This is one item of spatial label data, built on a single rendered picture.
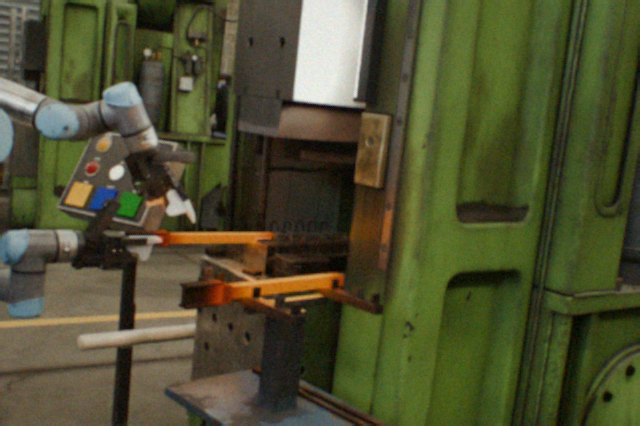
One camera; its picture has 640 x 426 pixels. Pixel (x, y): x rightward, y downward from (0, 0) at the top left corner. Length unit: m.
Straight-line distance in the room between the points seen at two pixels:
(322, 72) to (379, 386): 0.78
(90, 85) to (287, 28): 4.94
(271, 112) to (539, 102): 0.67
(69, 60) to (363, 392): 5.24
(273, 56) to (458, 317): 0.81
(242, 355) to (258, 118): 0.61
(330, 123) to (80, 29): 4.93
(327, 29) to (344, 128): 0.28
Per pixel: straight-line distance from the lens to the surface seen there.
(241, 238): 2.04
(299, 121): 2.01
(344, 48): 2.02
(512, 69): 2.02
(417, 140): 1.79
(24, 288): 1.82
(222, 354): 2.12
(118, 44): 6.74
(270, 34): 2.04
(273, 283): 1.55
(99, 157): 2.54
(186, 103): 6.99
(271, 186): 2.30
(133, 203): 2.36
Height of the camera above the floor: 1.37
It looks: 9 degrees down
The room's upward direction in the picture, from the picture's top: 6 degrees clockwise
